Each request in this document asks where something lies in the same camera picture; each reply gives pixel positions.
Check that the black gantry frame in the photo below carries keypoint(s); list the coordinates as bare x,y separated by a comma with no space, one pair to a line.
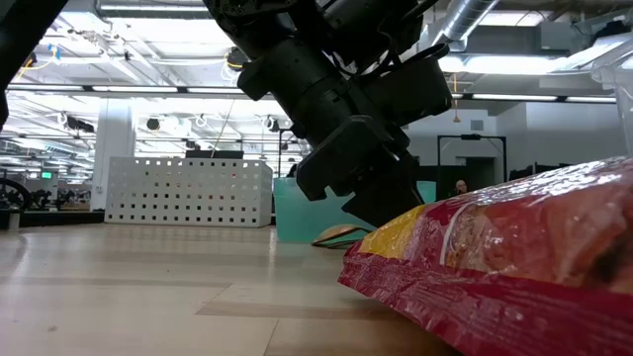
470,137
279,153

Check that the teal translucent plastic tray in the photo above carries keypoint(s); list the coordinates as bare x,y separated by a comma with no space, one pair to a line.
292,212

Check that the slanted silver air duct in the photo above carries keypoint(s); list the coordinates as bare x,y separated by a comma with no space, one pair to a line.
465,15

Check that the white pillar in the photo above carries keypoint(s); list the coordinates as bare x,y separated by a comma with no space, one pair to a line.
116,148

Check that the white perforated plastic basket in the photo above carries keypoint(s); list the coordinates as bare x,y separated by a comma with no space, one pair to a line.
188,193

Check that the clear plastic container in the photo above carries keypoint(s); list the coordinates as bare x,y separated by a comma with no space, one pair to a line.
618,99

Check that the person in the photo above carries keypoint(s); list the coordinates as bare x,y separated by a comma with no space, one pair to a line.
461,187

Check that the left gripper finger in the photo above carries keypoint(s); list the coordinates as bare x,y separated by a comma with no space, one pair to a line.
390,198

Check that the LED light bar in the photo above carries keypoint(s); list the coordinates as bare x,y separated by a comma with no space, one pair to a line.
148,89

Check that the red Maruchan ramen packet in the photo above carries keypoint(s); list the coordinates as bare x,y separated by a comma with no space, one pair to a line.
494,277

